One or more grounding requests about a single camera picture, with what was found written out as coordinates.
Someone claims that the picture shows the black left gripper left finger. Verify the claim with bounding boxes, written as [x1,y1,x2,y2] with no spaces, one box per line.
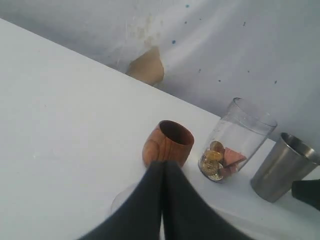
[80,162,165,240]

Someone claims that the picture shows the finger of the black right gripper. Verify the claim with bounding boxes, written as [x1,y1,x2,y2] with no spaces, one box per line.
[291,179,320,210]

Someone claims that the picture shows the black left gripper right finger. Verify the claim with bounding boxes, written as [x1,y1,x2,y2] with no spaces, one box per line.
[161,161,276,240]

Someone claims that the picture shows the stainless steel cup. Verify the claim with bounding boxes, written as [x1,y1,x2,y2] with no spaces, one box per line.
[250,132,320,203]

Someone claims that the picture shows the gold coins and brown blocks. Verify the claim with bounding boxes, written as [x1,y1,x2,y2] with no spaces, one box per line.
[198,140,247,182]

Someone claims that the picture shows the brown wooden cup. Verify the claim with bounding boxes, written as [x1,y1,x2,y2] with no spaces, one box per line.
[142,120,195,167]

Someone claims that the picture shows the clear plastic measuring tumbler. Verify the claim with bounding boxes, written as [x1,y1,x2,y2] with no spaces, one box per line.
[202,97,278,183]

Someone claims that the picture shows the white backdrop sheet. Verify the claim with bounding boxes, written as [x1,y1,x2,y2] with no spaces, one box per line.
[0,0,320,149]

